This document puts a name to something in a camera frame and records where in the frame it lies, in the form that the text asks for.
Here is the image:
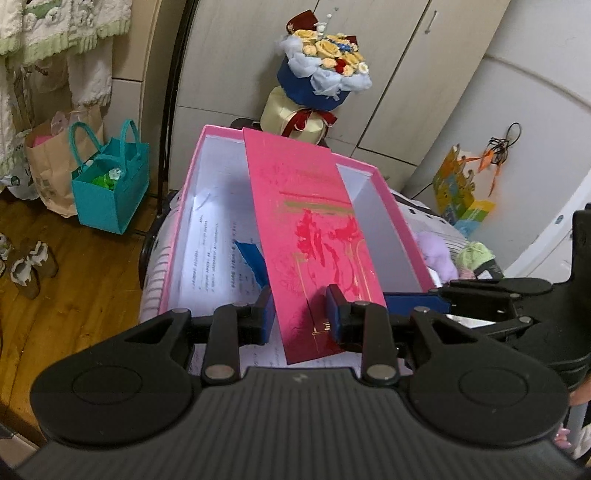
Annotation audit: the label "white hanging towel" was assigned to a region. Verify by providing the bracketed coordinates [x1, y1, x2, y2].
[67, 41, 114, 110]

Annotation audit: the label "purple plush toy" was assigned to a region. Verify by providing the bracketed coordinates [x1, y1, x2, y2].
[413, 231, 461, 282]

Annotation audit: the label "brown paper bag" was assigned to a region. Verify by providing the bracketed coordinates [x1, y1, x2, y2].
[23, 105, 105, 219]

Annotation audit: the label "colourful paper gift bag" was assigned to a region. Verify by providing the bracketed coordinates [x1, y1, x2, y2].
[431, 143, 502, 239]

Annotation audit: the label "brown fluffy slipper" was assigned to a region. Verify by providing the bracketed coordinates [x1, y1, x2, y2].
[0, 233, 13, 278]
[10, 240, 59, 300]

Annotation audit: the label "white green-trimmed blanket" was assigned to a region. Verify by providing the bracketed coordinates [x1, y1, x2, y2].
[0, 0, 134, 68]

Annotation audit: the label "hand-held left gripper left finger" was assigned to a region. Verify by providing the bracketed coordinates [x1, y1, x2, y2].
[124, 285, 274, 387]

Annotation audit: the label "black hanging cords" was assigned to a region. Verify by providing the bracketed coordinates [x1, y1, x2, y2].
[487, 122, 523, 165]

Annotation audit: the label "blue paper piece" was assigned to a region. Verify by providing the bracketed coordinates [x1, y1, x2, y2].
[235, 240, 269, 288]

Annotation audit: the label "green plush toy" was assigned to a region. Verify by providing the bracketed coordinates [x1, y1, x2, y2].
[455, 242, 498, 278]

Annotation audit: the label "blue wrapped flower bouquet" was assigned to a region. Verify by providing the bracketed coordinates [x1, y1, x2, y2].
[260, 8, 373, 145]

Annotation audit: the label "white door panel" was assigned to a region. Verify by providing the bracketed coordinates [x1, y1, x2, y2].
[502, 152, 591, 283]

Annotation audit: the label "red patterned envelope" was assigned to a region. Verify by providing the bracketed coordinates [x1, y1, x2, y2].
[242, 128, 389, 366]

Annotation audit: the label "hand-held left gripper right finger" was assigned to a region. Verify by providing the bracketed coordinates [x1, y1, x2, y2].
[325, 284, 468, 387]

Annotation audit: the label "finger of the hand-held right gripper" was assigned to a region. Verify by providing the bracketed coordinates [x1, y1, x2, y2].
[445, 315, 536, 344]
[384, 277, 555, 326]

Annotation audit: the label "pink cardboard box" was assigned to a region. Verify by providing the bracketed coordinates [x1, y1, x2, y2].
[159, 124, 437, 324]

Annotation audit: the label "white printed paper sheet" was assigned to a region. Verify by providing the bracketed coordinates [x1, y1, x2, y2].
[178, 185, 288, 370]

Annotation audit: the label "white wardrobe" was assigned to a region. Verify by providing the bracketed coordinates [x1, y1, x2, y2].
[173, 0, 513, 195]

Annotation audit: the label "teal felt tote bag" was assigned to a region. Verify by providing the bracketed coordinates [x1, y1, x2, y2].
[68, 119, 151, 234]

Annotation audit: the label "striped bed sheet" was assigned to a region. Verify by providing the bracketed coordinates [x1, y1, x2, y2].
[139, 187, 468, 325]

